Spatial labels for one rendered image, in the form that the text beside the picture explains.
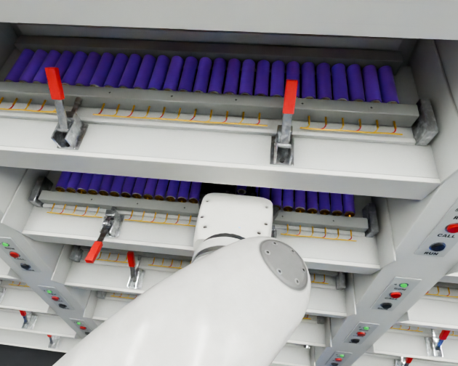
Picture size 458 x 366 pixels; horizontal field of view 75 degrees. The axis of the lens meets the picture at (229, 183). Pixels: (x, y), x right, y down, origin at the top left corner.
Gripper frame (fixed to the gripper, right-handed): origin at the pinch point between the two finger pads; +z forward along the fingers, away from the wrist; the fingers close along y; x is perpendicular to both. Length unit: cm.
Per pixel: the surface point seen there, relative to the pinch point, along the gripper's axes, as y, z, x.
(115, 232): 20.5, -5.5, 7.4
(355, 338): -27.5, 1.2, 37.3
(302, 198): -10.3, 2.2, 1.9
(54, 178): 35.8, 2.8, 3.4
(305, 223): -10.9, -1.9, 3.9
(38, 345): 71, 10, 83
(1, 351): 92, 12, 95
